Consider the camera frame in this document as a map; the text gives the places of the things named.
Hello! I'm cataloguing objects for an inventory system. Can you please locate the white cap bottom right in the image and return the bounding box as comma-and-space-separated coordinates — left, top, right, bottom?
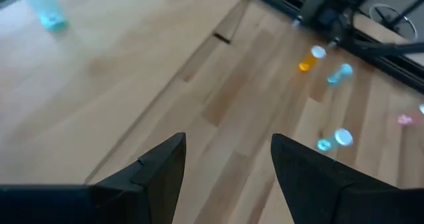
396, 103, 424, 127

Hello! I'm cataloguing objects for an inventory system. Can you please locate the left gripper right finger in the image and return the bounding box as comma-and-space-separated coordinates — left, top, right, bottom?
270, 133, 401, 224

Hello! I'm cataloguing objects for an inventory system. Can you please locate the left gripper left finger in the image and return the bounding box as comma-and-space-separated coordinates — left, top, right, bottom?
91, 132, 187, 224

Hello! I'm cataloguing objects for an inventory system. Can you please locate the teal pill bottle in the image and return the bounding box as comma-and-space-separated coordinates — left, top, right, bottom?
326, 63, 354, 87
18, 0, 69, 32
316, 127, 354, 152

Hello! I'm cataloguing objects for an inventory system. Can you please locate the black aluminium rig frame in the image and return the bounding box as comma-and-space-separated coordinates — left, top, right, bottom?
250, 0, 424, 94

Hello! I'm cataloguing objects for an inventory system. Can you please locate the orange pill bottle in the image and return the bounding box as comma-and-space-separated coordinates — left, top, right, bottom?
297, 44, 327, 73

